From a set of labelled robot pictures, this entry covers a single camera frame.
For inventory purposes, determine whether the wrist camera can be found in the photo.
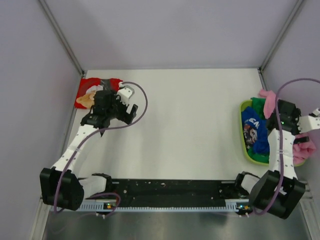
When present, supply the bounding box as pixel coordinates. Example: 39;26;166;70
303;108;320;133
116;82;135;106

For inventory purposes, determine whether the red teddy bear t shirt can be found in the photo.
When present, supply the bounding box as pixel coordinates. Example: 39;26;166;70
74;77;123;109

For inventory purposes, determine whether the right aluminium frame post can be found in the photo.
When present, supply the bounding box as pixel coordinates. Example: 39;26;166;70
258;0;307;73

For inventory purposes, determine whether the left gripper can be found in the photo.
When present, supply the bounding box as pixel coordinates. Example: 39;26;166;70
106;89;137;125

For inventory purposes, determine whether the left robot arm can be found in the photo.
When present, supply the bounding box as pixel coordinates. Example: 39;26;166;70
39;86;138;211

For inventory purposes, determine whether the blue printed t shirt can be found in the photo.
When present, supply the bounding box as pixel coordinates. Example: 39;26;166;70
241;106;260;150

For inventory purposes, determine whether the green t shirt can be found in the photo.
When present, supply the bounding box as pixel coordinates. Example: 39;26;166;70
247;97;270;164

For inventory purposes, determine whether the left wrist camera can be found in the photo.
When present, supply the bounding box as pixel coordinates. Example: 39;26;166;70
116;82;135;106

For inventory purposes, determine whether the aluminium frame post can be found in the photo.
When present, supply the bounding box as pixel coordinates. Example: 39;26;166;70
37;0;86;77
258;0;307;73

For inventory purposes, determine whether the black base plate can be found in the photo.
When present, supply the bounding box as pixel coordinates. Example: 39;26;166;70
95;178;249;208

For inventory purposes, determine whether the pink t shirt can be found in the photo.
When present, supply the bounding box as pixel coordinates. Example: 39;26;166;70
258;89;317;167

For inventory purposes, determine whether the grey slotted cable duct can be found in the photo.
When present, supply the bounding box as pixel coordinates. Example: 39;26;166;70
49;198;252;213

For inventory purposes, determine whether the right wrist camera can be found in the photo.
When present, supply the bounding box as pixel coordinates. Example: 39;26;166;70
303;108;320;133

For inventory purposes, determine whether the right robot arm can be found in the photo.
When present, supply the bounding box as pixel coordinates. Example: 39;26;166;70
233;100;306;220

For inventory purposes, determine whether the green plastic basket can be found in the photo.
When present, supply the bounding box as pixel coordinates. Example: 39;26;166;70
238;99;307;168

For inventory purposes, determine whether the left aluminium frame post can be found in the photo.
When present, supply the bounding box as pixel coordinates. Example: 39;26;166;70
37;0;86;77

